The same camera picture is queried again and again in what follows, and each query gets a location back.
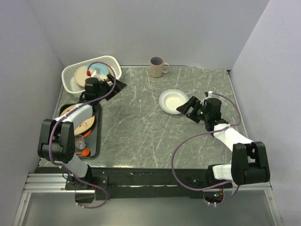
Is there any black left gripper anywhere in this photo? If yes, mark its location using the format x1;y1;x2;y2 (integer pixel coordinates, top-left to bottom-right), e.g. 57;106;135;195
96;74;127;101

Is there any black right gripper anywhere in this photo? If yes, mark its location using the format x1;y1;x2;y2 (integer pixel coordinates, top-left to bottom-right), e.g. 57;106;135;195
177;96;210;124

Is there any white fluted deep plate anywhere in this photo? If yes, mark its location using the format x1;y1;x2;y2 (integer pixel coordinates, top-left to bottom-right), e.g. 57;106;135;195
159;89;189;115

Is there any large cream and blue plate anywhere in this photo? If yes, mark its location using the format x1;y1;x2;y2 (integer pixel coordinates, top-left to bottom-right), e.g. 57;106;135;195
74;63;110;88

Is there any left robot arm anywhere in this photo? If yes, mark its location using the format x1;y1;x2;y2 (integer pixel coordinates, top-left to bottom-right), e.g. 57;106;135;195
38;74;127;189

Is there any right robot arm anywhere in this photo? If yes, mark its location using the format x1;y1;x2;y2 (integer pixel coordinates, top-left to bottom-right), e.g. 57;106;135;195
177;97;270;187

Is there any white perforated plastic bin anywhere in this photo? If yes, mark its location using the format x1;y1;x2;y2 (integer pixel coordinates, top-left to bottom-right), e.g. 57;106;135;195
62;56;122;97

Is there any beige ceramic mug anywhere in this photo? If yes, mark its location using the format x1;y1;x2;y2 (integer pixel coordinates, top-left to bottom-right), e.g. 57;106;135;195
150;56;170;78

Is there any beige bird pattern plate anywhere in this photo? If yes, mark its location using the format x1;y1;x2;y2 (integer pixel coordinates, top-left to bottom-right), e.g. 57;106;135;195
60;105;95;137

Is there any black rectangular tray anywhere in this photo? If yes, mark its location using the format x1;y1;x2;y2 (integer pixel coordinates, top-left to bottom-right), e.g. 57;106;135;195
50;104;102;163

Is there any clear glass cup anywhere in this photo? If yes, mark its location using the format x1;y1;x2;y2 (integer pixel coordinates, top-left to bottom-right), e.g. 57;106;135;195
74;134;86;150

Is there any orange plastic spoon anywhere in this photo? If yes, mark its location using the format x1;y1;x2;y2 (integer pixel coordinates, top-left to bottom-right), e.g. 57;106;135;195
75;148;90;157

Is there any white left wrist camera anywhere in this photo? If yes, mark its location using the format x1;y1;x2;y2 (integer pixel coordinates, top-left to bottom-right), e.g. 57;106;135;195
87;67;101;78

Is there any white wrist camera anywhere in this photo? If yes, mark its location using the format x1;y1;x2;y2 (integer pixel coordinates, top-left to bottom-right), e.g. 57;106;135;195
87;67;101;78
204;91;213;104

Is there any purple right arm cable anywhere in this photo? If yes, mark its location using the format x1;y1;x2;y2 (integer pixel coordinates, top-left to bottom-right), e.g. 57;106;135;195
171;92;242;206

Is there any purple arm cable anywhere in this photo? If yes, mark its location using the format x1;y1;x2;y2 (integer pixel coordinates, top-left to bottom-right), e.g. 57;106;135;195
48;61;117;210
171;92;242;206

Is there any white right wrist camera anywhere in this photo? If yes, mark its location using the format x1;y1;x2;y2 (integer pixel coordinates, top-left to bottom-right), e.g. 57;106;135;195
204;91;213;104

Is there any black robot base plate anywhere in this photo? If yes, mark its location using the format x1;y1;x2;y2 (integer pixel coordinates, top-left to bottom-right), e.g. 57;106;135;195
65;168;234;203

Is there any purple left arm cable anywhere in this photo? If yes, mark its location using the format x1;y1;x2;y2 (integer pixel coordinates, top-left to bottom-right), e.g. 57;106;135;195
48;61;117;210

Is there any aluminium rail frame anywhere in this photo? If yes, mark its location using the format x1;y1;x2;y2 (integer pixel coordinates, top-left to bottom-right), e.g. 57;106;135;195
13;168;282;226

